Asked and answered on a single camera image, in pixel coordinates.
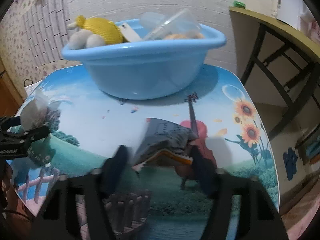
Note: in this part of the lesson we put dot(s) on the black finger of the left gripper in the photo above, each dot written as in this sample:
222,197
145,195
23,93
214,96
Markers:
58,215
257,214

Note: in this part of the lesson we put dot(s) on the wooden side table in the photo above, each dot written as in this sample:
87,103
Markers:
280,69

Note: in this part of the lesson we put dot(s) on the grey snack packet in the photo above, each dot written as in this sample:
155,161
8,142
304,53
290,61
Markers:
164,144

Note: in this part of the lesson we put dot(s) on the light blue plastic basin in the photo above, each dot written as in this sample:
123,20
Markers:
147,69

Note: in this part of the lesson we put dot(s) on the white barcode carton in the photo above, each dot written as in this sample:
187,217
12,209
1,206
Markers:
129,35

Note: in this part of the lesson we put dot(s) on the clear plastic container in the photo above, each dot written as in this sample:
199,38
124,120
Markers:
160,26

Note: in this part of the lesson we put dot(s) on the clear zip bag pink contents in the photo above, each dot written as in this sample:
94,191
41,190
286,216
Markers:
40,111

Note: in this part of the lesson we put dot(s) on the green box on side table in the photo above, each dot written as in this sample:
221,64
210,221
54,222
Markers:
239,4

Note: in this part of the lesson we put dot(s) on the white plush with yellow hat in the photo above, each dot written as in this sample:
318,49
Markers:
93,32

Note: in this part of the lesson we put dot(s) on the beige plush toy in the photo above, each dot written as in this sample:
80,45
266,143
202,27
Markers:
184,36

